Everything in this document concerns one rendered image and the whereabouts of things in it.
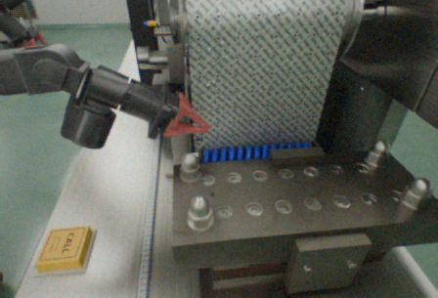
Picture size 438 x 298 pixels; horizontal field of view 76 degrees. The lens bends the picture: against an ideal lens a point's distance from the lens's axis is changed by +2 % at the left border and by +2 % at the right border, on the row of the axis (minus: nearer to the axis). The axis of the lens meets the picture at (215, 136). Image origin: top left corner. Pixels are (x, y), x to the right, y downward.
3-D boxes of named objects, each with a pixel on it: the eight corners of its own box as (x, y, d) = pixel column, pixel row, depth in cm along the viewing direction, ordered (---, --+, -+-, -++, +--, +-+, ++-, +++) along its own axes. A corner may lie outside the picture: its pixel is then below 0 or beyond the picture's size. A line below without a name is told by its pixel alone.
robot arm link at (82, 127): (35, 55, 35) (53, 46, 43) (12, 132, 38) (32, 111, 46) (129, 92, 40) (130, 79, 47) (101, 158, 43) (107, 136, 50)
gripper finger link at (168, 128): (200, 150, 49) (151, 132, 46) (197, 129, 55) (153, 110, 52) (219, 121, 46) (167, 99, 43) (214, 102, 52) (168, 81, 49)
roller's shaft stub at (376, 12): (328, 25, 50) (333, -2, 48) (365, 23, 51) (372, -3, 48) (339, 31, 47) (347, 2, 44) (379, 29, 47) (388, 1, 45)
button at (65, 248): (54, 236, 52) (49, 228, 50) (93, 233, 52) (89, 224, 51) (38, 273, 46) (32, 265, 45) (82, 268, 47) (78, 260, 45)
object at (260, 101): (195, 152, 53) (189, 59, 42) (312, 144, 55) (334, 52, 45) (195, 154, 53) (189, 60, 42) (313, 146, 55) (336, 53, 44)
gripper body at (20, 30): (37, 29, 88) (16, 7, 83) (28, 38, 80) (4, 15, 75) (21, 41, 88) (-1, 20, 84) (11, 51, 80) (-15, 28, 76)
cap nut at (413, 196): (393, 192, 43) (405, 171, 41) (416, 191, 44) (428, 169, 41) (410, 211, 40) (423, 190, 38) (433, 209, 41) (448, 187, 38)
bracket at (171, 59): (164, 164, 69) (146, 38, 51) (190, 161, 69) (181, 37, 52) (163, 178, 65) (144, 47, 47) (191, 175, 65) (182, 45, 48)
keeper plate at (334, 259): (283, 280, 44) (294, 237, 38) (343, 274, 45) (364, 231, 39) (288, 297, 42) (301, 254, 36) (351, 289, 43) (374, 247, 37)
